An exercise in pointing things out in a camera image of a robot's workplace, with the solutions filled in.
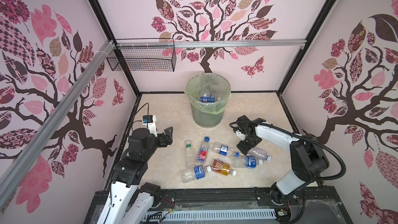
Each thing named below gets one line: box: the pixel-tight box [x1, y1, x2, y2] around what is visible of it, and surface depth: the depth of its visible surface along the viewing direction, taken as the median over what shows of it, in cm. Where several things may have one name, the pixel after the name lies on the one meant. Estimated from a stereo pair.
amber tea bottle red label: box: [211, 159, 237, 177], surface depth 81 cm
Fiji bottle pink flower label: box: [195, 136, 210, 166], surface depth 86 cm
